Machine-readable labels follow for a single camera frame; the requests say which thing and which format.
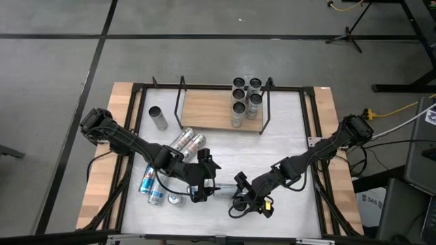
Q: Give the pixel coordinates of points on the white and orange Celsius can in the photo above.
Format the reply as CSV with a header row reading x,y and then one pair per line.
x,y
194,146
184,139

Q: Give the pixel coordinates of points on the dark chair base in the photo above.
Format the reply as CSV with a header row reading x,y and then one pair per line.
x,y
10,152

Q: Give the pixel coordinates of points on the wooden shelf with black frame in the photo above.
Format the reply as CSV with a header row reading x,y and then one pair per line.
x,y
207,109

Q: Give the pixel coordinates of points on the black metal rig frame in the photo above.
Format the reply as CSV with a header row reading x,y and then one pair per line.
x,y
211,86

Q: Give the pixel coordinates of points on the silver can with black top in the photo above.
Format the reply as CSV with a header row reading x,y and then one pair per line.
x,y
158,119

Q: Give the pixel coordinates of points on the black desk leg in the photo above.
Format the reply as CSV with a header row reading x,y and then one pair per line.
x,y
378,178

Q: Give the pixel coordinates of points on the white printed box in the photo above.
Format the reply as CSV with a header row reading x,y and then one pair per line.
x,y
369,207

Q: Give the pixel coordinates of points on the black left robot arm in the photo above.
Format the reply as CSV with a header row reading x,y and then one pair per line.
x,y
136,144

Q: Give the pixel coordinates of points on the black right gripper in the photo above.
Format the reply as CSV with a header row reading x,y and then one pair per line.
x,y
262,190

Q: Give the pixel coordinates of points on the dark grey case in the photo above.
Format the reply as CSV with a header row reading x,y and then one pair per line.
x,y
402,211

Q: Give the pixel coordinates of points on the black tripod stand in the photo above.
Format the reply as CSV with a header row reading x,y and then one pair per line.
x,y
347,34

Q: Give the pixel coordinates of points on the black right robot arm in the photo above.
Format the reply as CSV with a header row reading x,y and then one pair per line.
x,y
316,153

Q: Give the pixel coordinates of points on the silver mounting bracket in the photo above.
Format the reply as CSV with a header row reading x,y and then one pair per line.
x,y
315,142

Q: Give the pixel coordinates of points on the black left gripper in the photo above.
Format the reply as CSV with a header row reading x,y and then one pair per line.
x,y
194,175

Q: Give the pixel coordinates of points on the tall silver can blue band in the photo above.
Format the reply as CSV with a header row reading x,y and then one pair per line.
x,y
156,195

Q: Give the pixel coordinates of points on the black desk frame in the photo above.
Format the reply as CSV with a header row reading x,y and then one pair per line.
x,y
391,88

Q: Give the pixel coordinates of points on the Celsius can with blue palm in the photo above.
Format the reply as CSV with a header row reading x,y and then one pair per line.
x,y
225,190

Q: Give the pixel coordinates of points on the small black metal bracket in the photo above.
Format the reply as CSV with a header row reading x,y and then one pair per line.
x,y
155,82

